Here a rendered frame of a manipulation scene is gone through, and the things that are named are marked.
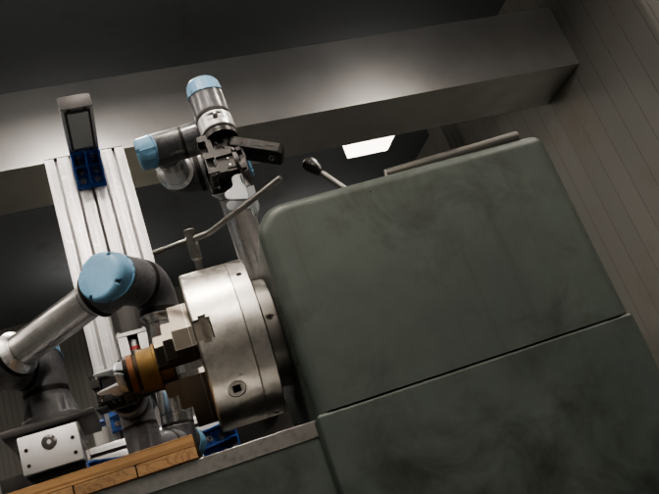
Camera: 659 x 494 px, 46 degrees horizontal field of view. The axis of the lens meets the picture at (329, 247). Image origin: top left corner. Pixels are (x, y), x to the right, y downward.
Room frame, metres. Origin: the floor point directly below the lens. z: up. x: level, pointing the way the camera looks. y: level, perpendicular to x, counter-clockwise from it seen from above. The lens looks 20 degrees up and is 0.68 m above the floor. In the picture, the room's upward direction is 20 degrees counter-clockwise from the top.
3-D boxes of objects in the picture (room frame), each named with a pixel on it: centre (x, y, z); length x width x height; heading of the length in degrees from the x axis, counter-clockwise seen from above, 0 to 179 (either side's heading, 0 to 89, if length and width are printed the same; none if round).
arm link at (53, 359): (1.93, 0.83, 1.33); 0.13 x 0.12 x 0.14; 158
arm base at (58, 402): (1.94, 0.83, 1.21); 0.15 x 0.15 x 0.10
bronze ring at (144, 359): (1.43, 0.40, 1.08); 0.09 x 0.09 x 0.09; 12
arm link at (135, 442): (1.69, 0.52, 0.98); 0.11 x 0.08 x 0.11; 158
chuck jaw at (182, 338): (1.36, 0.31, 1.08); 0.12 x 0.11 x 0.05; 12
